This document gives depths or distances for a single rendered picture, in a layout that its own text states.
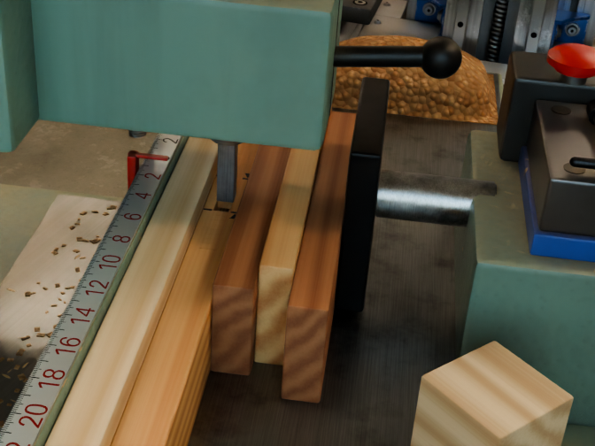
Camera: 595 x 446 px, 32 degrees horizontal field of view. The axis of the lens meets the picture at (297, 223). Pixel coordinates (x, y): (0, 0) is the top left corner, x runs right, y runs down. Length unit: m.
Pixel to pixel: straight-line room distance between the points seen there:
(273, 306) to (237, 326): 0.02
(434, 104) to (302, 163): 0.21
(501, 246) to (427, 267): 0.09
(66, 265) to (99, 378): 0.34
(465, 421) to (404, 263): 0.17
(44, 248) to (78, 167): 1.77
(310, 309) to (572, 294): 0.12
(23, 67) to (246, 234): 0.13
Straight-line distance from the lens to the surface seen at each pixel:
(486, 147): 0.58
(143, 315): 0.44
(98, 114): 0.50
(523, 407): 0.43
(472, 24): 1.35
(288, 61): 0.47
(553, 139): 0.51
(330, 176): 0.54
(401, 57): 0.50
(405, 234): 0.60
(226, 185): 0.54
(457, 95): 0.75
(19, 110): 0.48
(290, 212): 0.50
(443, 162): 0.69
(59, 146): 2.63
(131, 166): 0.54
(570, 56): 0.54
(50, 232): 0.78
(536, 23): 1.32
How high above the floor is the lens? 1.22
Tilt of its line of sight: 32 degrees down
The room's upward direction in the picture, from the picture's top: 4 degrees clockwise
